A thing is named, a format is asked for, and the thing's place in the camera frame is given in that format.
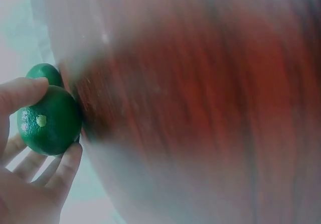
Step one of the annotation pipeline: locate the person's left hand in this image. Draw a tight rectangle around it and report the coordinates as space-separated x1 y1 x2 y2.
0 77 83 224

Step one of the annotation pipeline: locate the green citrus fruit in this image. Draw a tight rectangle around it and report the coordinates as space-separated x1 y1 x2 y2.
26 63 63 88
17 84 83 156

